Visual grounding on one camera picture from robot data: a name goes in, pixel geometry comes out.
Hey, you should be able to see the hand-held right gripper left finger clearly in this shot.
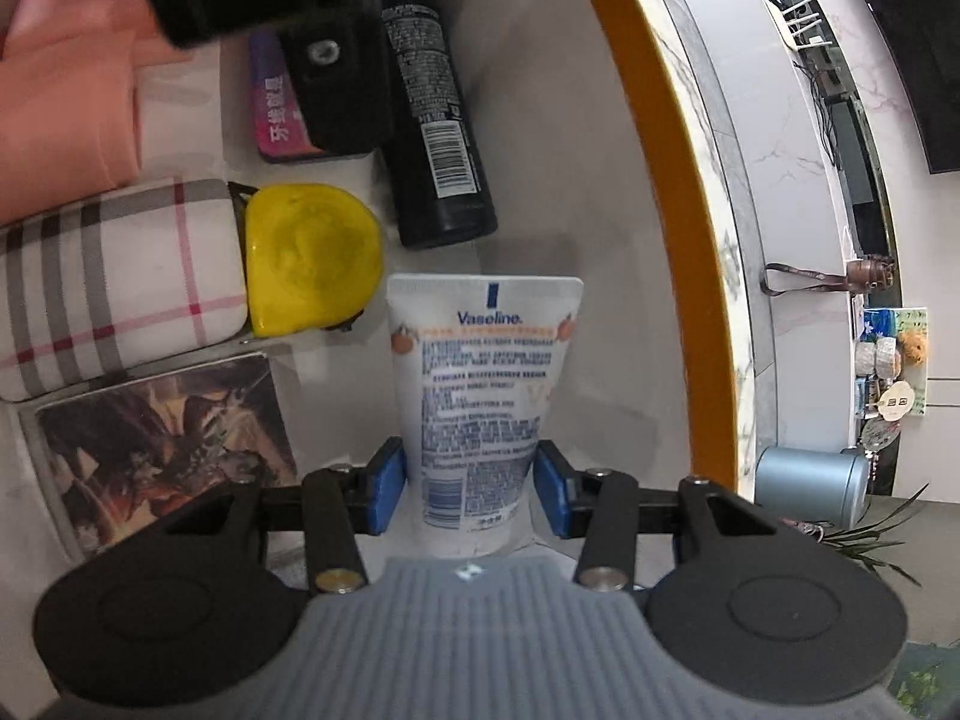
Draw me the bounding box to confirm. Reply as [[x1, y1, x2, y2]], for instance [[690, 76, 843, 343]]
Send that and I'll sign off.
[[161, 436, 410, 594]]

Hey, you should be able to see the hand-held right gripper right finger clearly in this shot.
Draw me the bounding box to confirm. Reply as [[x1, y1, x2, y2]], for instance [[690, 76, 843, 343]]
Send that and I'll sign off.
[[533, 441, 790, 593]]

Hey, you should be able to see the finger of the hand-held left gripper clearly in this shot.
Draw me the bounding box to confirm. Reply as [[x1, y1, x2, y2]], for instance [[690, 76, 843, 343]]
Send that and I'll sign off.
[[280, 6, 393, 155]]

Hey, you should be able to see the printed box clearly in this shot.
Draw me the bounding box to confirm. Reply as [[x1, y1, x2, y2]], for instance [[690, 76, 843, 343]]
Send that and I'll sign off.
[[249, 28, 377, 165]]

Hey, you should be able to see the white lotion tube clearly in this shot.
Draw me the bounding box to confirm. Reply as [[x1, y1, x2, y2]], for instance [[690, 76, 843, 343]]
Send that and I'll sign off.
[[385, 273, 585, 558]]

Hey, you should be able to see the black spray can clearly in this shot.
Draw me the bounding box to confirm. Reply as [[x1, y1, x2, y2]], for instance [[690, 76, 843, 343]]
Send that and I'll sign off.
[[380, 0, 500, 251]]

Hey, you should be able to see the pink pump bottle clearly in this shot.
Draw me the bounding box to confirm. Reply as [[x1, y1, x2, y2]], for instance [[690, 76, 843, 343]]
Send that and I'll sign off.
[[0, 36, 144, 193]]

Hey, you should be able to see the yellow tape measure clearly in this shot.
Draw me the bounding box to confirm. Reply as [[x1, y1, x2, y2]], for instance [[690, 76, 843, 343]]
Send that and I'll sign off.
[[228, 183, 386, 339]]

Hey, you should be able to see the illustrated card box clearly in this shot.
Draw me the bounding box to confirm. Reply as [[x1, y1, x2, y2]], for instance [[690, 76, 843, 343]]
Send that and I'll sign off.
[[33, 352, 302, 560]]

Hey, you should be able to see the plaid glasses case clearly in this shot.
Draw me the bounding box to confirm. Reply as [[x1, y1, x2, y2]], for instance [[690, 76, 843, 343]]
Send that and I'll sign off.
[[0, 178, 251, 403]]

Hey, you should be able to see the orange cardboard box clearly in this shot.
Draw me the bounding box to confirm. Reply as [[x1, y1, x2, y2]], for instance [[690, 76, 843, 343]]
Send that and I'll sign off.
[[0, 0, 755, 595]]

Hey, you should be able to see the grey pedal trash can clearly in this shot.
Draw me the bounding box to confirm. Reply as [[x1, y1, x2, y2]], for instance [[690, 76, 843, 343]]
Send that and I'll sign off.
[[755, 445, 873, 530]]

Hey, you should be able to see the tall leaf potted plant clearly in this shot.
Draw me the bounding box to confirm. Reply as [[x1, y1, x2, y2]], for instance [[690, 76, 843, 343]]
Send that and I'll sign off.
[[816, 486, 932, 587]]

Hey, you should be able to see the marble television console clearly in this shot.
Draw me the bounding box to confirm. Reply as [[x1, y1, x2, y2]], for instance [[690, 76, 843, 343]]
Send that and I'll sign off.
[[643, 0, 932, 497]]

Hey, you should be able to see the round paper fan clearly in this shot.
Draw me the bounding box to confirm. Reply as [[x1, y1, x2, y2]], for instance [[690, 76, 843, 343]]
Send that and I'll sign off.
[[876, 382, 917, 422]]

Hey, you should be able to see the green picture board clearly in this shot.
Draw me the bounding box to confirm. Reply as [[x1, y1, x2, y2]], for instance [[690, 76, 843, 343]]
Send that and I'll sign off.
[[861, 306, 932, 419]]

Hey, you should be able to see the white router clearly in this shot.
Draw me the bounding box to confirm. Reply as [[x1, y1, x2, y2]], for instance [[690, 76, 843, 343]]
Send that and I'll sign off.
[[775, 0, 827, 47]]

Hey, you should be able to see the black television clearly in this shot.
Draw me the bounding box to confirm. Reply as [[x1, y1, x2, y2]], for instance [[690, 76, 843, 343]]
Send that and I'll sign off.
[[862, 0, 960, 175]]

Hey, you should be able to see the brown flask with strap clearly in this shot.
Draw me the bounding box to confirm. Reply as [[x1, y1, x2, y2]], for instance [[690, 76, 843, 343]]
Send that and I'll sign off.
[[764, 254, 898, 298]]

